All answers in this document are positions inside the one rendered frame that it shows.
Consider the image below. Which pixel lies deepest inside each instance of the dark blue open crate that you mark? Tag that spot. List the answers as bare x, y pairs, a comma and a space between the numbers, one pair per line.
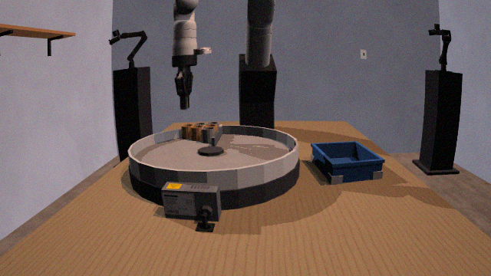
355, 168

